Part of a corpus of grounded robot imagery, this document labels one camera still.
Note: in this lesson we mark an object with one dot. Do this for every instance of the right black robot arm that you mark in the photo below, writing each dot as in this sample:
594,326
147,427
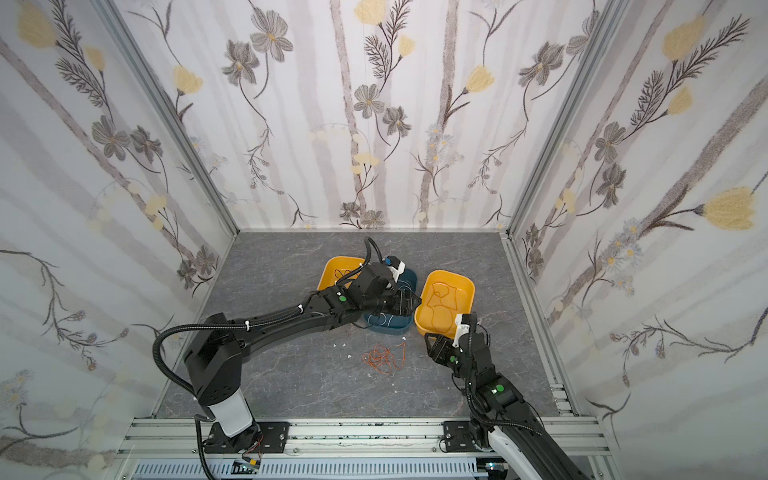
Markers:
501,419

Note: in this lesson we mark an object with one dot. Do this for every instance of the teal plastic bin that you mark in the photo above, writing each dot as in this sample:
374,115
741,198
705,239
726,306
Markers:
394,324

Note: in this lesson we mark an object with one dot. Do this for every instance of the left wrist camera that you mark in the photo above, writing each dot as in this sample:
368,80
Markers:
396,267

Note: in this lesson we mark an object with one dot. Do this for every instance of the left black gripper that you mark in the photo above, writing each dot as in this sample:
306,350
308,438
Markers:
395,294

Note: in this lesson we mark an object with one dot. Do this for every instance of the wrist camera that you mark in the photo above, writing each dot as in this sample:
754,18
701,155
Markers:
396,267
462,327

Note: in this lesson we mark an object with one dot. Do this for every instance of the white vented cable duct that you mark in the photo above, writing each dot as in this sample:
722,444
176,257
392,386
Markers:
351,468

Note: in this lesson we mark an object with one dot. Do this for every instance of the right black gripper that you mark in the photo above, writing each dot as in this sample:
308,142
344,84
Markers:
444,345

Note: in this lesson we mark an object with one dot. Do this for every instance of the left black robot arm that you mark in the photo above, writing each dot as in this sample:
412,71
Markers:
220,346

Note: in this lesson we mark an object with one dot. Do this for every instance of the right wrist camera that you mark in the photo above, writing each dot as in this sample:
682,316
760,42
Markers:
462,327

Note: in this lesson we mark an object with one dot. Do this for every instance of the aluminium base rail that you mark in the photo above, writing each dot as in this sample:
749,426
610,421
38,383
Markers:
167,449

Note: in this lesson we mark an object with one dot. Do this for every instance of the left yellow plastic bin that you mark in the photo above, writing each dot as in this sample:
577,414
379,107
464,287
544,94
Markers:
336,268

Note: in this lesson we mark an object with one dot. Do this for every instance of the right yellow plastic bin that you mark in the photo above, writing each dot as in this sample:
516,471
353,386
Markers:
445,294

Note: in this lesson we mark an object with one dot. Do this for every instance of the yellow plastic bin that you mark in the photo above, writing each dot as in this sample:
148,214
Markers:
445,294
336,268

